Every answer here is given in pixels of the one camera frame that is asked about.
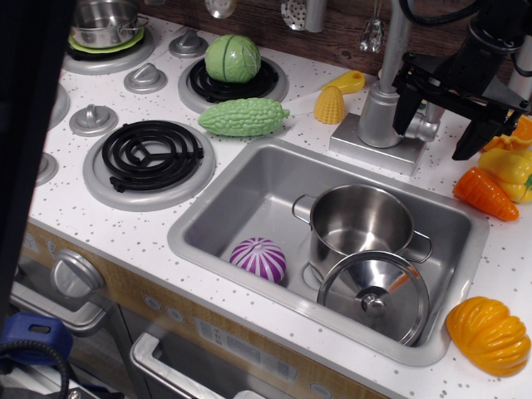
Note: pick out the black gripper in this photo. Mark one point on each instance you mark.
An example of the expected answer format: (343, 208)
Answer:
(467, 89)

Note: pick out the silver faucet lever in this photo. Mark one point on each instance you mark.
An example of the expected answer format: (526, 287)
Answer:
(426, 122)

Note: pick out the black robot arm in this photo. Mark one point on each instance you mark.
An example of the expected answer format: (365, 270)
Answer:
(496, 32)

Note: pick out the orange toy carrot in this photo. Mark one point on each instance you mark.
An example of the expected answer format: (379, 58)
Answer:
(477, 189)

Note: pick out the silver toy faucet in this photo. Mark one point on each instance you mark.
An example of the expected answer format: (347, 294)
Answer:
(370, 137)

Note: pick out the orange toy half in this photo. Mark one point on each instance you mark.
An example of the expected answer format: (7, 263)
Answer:
(520, 139)

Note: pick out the yellow toy bell pepper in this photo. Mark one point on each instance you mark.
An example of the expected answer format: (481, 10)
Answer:
(510, 170)

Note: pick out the yellow toy banana piece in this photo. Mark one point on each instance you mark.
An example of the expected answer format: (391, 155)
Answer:
(348, 83)

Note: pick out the hanging clear utensil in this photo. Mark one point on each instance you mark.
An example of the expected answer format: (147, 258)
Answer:
(373, 33)

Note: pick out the yellow toy corn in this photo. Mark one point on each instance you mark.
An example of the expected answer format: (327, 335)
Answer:
(329, 107)

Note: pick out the steel pot in sink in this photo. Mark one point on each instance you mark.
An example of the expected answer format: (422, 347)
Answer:
(350, 219)

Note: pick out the grey hanging cylinder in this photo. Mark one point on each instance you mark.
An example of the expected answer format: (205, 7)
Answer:
(315, 15)

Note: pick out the hanging slotted spoon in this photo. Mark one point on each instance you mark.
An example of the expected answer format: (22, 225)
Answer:
(293, 13)

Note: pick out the steel pot lid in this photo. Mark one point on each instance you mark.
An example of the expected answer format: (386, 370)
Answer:
(381, 291)

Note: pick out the green toy bitter gourd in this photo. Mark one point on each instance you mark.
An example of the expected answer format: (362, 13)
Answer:
(244, 117)

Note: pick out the orange toy pumpkin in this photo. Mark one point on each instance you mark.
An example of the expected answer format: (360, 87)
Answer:
(489, 336)

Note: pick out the green toy cabbage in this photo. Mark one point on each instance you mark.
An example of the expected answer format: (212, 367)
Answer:
(232, 59)

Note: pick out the purple striped toy onion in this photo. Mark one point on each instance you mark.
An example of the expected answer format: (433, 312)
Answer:
(261, 257)

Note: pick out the hanging clear spoon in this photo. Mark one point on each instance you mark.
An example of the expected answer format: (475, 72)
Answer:
(220, 9)

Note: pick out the back black stove burner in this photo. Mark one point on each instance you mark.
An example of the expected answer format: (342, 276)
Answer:
(268, 82)

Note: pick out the black stove burner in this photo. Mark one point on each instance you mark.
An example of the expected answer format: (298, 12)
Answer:
(268, 82)
(151, 155)

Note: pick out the grey stove knob back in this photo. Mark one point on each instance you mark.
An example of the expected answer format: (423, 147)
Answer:
(188, 45)

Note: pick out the grey stove knob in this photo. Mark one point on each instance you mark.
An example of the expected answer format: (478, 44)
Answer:
(145, 80)
(93, 121)
(188, 45)

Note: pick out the grey stove knob middle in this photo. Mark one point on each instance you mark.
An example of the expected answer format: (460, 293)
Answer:
(145, 80)

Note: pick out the front black stove burner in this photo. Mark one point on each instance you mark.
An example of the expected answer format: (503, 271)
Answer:
(151, 155)

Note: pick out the grey stove knob front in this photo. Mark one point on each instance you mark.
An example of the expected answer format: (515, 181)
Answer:
(93, 121)

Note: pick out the steel pot on stove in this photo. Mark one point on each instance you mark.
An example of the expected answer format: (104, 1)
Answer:
(107, 13)

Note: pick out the green plate under pot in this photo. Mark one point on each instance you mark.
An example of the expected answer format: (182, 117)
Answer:
(105, 40)

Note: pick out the grey oven dial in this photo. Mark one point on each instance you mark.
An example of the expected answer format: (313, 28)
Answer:
(73, 276)

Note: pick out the silver oven door handle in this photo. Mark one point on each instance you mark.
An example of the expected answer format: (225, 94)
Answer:
(168, 377)

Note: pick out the dark foreground post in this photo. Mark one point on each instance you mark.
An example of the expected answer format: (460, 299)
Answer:
(33, 41)

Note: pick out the blue clamp with cable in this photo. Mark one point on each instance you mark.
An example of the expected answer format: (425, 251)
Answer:
(35, 340)

